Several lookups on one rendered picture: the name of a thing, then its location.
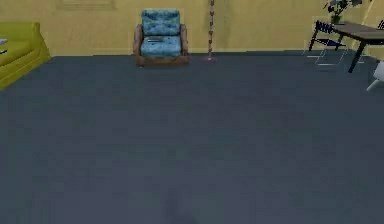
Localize dark blue chair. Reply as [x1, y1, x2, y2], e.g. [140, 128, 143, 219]
[308, 20, 348, 52]

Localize green house plant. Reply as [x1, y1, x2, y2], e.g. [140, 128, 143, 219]
[322, 0, 364, 25]

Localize blue cushioned wooden armchair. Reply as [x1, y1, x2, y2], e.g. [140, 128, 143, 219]
[132, 8, 192, 68]

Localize dark brown table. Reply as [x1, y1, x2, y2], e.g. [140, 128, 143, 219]
[331, 21, 384, 74]

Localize white chair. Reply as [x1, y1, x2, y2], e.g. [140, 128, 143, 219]
[365, 60, 384, 92]

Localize pink floor lamp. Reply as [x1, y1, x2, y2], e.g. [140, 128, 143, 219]
[201, 0, 218, 63]

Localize yellow sofa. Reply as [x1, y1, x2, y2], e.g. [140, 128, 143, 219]
[0, 21, 52, 91]

